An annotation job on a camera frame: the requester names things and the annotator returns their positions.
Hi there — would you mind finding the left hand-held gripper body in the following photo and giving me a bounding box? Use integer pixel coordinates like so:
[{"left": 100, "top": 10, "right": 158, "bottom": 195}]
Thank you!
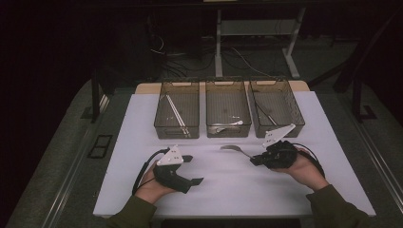
[{"left": 153, "top": 144, "right": 193, "bottom": 195}]

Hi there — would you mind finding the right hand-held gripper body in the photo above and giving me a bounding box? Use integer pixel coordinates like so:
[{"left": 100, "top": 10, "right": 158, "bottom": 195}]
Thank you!
[{"left": 259, "top": 123, "right": 299, "bottom": 169}]

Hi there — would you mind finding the steel fork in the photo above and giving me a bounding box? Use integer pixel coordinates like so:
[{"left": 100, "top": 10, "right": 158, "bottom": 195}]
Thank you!
[{"left": 220, "top": 144, "right": 255, "bottom": 160}]

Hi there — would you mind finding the steel table knife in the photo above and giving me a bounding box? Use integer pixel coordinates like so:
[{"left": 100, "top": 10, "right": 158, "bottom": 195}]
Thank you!
[{"left": 255, "top": 102, "right": 278, "bottom": 126}]

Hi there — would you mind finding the white ceramic spoon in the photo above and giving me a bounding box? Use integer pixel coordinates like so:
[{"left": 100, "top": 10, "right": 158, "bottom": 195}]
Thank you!
[{"left": 211, "top": 119, "right": 245, "bottom": 134}]

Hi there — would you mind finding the smoky clear plastic bin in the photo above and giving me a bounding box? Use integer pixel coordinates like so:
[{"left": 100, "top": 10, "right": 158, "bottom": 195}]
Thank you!
[
  {"left": 153, "top": 79, "right": 201, "bottom": 140},
  {"left": 248, "top": 77, "right": 306, "bottom": 139},
  {"left": 204, "top": 79, "right": 253, "bottom": 139}
]

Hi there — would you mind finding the white chopstick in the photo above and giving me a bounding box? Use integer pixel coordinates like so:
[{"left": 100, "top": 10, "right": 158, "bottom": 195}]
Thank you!
[
  {"left": 164, "top": 94, "right": 188, "bottom": 138},
  {"left": 167, "top": 94, "right": 192, "bottom": 138}
]

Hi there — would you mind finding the person's left hand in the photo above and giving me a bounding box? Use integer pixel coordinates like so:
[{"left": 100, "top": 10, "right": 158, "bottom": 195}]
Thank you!
[{"left": 135, "top": 161, "right": 177, "bottom": 205}]

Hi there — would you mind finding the person's right hand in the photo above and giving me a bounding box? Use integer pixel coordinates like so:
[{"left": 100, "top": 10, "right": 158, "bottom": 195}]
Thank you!
[{"left": 272, "top": 147, "right": 331, "bottom": 192}]

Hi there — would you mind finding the white table cover board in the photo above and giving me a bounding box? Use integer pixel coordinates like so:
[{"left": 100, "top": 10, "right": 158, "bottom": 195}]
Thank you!
[{"left": 92, "top": 90, "right": 377, "bottom": 219}]

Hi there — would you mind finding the black metal stand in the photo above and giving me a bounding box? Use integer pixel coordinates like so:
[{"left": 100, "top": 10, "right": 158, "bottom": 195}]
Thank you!
[
  {"left": 352, "top": 79, "right": 378, "bottom": 124},
  {"left": 90, "top": 70, "right": 110, "bottom": 124}
]

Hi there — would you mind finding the right hand-held gripper black cable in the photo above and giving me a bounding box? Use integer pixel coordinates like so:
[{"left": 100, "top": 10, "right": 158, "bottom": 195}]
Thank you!
[{"left": 293, "top": 142, "right": 327, "bottom": 179}]

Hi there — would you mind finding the bundle of dark floor cables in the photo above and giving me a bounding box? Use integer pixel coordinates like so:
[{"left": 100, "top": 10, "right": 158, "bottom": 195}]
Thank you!
[{"left": 148, "top": 32, "right": 217, "bottom": 80}]

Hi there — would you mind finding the white floor cable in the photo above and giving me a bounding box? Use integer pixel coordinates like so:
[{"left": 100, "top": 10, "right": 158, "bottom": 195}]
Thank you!
[{"left": 230, "top": 47, "right": 272, "bottom": 78}]

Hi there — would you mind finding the white metal desk frame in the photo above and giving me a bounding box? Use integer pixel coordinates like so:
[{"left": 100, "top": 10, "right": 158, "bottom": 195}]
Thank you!
[{"left": 214, "top": 8, "right": 307, "bottom": 80}]

